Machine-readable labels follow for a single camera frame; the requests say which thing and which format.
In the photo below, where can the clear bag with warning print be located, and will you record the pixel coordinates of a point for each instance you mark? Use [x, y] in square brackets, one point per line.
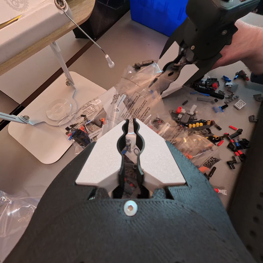
[88, 107]

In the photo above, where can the empty clear plastic bag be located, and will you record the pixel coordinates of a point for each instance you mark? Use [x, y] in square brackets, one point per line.
[12, 215]

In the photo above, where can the pile of lego pieces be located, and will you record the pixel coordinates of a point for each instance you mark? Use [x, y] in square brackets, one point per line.
[239, 104]

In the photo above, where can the clear bag of dark parts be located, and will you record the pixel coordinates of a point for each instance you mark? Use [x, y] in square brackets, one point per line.
[82, 135]

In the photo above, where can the grey red lego axle assembly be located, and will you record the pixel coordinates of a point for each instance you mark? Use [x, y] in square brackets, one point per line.
[223, 192]

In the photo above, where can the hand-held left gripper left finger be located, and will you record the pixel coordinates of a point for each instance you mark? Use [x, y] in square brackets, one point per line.
[100, 164]

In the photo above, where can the partly built lego engine block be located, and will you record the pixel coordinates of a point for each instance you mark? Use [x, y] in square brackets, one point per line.
[197, 128]

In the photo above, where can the clear bags of parts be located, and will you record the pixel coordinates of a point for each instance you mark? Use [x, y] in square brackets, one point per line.
[131, 106]

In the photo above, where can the person's right forearm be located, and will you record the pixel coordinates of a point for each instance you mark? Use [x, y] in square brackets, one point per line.
[256, 78]

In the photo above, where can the blue plastic bin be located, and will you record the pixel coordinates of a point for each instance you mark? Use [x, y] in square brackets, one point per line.
[154, 16]

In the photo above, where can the black curved lego piece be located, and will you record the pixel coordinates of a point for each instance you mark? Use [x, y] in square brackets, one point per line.
[143, 63]

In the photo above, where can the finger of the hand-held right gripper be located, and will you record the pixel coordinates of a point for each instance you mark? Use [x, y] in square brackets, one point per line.
[188, 75]
[170, 54]

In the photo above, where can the person's right hand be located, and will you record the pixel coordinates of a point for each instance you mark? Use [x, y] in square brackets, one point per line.
[246, 45]

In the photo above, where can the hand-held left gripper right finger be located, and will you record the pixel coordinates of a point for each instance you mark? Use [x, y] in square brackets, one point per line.
[162, 164]

